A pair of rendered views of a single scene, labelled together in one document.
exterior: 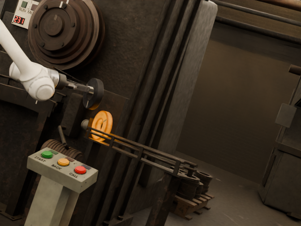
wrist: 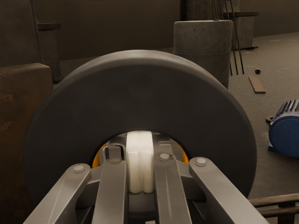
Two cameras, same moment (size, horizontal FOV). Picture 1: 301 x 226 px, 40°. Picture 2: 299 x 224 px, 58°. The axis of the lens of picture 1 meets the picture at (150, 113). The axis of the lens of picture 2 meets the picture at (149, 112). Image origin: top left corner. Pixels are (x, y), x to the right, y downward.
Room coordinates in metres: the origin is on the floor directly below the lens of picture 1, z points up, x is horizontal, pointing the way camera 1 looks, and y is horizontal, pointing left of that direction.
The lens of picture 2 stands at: (1.96, 0.43, 0.94)
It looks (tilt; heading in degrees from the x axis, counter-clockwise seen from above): 20 degrees down; 303
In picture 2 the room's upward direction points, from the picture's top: 2 degrees counter-clockwise
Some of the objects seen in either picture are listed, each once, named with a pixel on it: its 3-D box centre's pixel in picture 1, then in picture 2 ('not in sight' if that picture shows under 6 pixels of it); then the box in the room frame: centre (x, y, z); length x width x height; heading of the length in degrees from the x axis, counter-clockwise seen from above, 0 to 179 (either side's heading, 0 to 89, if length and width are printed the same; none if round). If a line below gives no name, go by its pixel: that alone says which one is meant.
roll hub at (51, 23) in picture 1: (55, 26); not in sight; (2.34, 0.66, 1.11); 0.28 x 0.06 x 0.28; 70
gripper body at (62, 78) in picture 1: (64, 82); not in sight; (1.96, 0.43, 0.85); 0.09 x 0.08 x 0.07; 125
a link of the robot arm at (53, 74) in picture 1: (50, 79); not in sight; (1.92, 0.49, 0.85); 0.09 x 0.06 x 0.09; 35
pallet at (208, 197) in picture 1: (154, 169); not in sight; (4.21, -0.23, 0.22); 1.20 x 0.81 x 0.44; 68
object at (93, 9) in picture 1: (65, 30); not in sight; (2.43, 0.63, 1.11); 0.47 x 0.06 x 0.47; 70
